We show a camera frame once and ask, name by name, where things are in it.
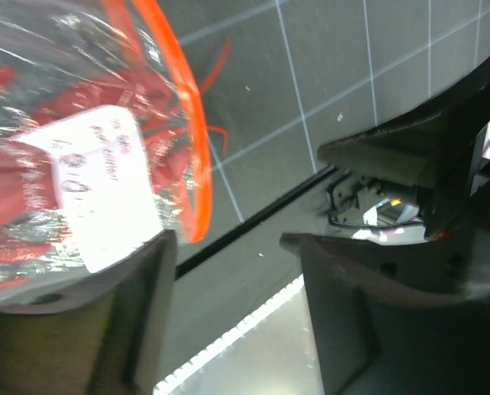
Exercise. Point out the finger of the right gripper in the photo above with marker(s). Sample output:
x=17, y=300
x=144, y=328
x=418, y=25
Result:
x=422, y=146

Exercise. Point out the red toy lobster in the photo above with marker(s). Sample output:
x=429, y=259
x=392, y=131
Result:
x=175, y=162

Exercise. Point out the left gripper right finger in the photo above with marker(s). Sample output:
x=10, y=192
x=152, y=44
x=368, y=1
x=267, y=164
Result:
x=398, y=318

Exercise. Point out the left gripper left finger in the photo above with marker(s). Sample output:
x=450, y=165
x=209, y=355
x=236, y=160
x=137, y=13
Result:
x=100, y=335

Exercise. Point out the orange zip top bag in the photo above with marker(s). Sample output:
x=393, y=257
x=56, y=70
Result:
x=99, y=161

